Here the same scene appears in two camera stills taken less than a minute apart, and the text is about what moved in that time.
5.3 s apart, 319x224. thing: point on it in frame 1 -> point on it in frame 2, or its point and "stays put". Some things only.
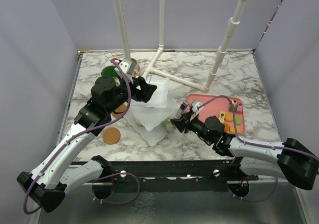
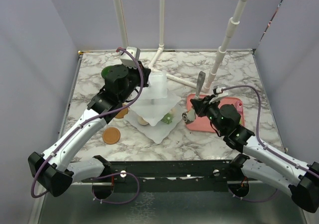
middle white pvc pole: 162,29 stays put
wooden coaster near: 111,135 stays put
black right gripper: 183,122 -> 202,104
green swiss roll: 164,124 -> 168,118
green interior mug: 109,71 stays put
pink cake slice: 239,108 stays put
